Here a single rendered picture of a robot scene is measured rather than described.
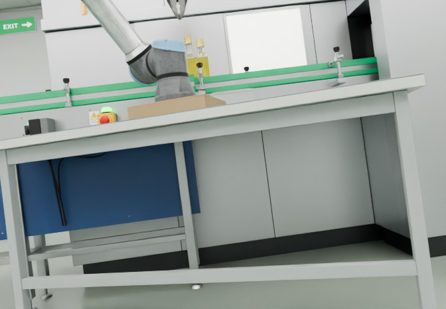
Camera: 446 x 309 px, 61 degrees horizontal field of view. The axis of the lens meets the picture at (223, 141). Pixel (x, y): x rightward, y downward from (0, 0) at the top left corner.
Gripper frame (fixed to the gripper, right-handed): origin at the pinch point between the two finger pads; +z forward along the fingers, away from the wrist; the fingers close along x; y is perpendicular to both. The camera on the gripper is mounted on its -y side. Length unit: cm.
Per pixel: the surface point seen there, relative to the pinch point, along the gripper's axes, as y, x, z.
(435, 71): 7, -110, 35
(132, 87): 16.2, 25.5, 24.2
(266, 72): 26, -38, 23
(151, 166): 16, 21, 61
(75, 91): 16, 51, 23
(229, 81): 26.0, -19.8, 25.1
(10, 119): 15, 80, 32
